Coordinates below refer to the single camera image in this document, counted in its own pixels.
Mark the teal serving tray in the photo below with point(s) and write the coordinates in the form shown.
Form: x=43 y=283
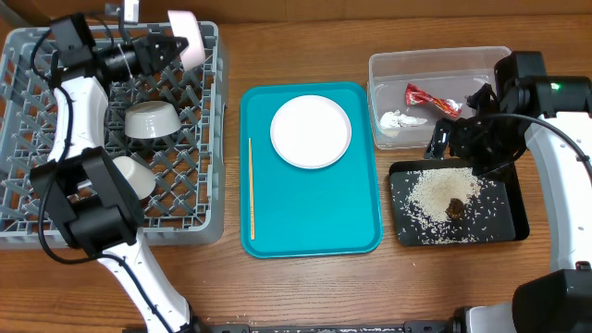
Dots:
x=299 y=212

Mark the wooden chopstick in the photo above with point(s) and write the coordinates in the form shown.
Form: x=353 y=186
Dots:
x=251 y=189

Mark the grey-white bowl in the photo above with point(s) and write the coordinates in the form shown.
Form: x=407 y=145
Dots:
x=151 y=119

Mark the grey dish rack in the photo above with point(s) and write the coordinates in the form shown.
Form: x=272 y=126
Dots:
x=187 y=204

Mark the rice pile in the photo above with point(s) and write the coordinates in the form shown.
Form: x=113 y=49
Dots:
x=420 y=198

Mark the red snack wrapper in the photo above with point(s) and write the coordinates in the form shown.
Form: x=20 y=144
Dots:
x=416 y=96

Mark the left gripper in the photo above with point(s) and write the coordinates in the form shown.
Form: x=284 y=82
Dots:
x=149 y=48

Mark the white tissue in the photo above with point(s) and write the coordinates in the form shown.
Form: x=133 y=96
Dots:
x=393 y=120

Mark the brown food scrap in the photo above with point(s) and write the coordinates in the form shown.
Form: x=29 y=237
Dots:
x=456 y=209

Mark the black waste tray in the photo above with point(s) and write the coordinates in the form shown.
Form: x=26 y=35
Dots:
x=507 y=175

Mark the large white plate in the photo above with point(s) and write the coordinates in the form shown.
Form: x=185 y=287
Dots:
x=311 y=132

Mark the clear plastic bin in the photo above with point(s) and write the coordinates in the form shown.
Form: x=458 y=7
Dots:
x=448 y=73

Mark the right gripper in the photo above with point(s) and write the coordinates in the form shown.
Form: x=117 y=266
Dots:
x=456 y=135

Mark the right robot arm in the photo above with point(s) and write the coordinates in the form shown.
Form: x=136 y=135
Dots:
x=527 y=110

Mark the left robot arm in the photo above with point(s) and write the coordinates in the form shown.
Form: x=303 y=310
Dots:
x=82 y=191

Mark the white paper cup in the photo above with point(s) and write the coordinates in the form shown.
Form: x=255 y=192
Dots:
x=140 y=178

